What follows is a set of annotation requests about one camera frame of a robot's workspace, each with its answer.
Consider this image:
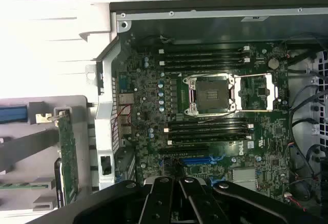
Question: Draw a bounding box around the CPU socket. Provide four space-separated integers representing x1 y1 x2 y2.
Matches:
182 73 237 117

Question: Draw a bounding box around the green Dell motherboard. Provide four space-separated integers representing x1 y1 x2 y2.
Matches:
111 33 292 201

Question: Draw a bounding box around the open black PC case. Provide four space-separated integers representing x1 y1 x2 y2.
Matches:
84 0 328 224

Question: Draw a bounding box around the blue expansion slot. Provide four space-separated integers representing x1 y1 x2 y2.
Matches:
180 157 215 166

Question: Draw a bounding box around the grey parts rack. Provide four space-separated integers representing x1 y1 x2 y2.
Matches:
0 94 102 213

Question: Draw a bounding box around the black RAM slot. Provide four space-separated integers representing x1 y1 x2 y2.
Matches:
163 124 255 133
166 135 255 146
160 66 251 72
163 120 254 128
165 133 255 139
158 54 251 60
158 45 251 55
158 57 251 67

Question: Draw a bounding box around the hard disk with blue rails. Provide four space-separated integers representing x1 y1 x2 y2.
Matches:
0 105 28 125

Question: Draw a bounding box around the silver socket cover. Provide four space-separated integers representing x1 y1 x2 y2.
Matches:
232 72 279 112

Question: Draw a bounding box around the tall metal disk bay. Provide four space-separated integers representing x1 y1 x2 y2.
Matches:
288 49 328 148

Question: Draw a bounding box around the silver chipset heat sink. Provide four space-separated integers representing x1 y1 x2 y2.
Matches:
232 169 257 188

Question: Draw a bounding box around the black expansion slot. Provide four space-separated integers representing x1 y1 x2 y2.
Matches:
156 146 210 156

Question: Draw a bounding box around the green RAM stick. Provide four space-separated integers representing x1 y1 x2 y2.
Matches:
0 181 56 190

